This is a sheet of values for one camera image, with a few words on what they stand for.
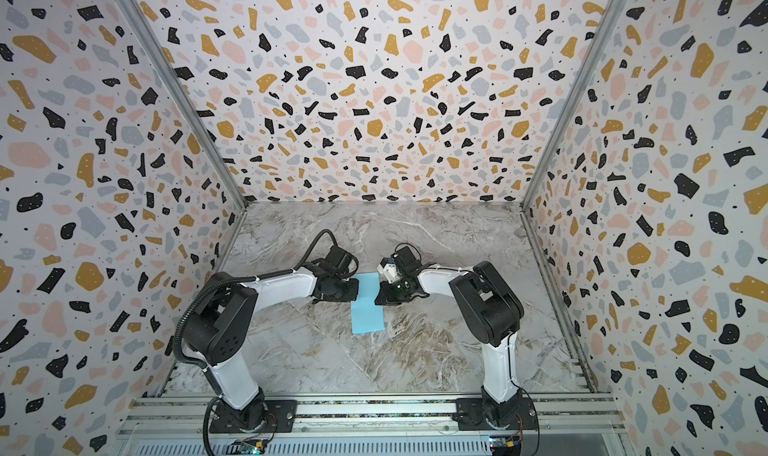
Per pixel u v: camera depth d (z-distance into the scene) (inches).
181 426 28.8
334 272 29.5
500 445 28.2
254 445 27.6
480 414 28.8
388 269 36.2
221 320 18.8
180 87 34.0
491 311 20.7
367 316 35.6
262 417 26.7
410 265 31.4
